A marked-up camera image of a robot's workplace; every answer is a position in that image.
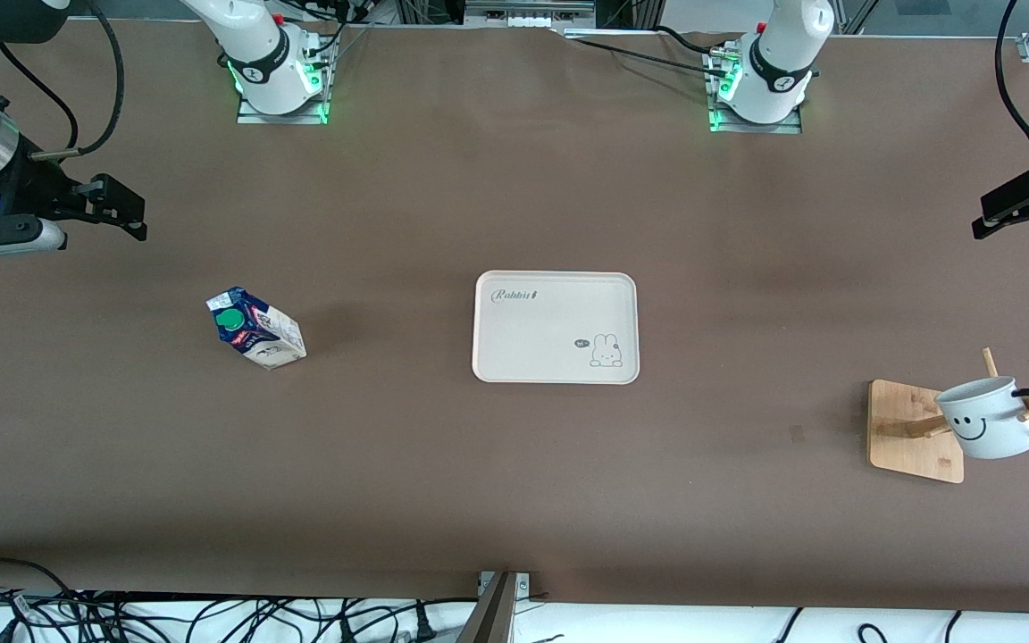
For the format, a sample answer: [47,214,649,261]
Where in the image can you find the blue white milk carton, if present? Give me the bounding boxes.
[205,287,307,371]

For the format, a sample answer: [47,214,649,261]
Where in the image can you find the white smiley cup black handle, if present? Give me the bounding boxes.
[934,377,1029,461]

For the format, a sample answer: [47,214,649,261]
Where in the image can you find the wooden cup stand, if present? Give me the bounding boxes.
[867,348,1029,484]

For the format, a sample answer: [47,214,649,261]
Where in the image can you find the cream rabbit print tray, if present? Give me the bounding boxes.
[473,271,640,386]

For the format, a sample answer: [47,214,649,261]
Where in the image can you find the grey power strip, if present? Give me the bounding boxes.
[464,0,598,29]

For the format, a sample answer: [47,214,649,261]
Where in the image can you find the aluminium profile bar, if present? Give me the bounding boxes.
[456,573,520,643]

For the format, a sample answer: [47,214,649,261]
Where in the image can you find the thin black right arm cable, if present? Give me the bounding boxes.
[0,40,80,151]

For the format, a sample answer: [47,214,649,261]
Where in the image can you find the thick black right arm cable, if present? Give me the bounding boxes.
[59,0,125,157]

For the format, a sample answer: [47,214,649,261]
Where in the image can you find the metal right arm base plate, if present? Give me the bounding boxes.
[236,27,330,126]

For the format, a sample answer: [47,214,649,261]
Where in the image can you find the short black table cable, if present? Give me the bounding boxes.
[653,25,740,59]

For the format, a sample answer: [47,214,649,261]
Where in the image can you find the long black table cable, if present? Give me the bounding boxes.
[568,36,730,79]

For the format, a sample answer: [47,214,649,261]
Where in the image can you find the small metal table bracket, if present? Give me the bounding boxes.
[477,572,531,601]

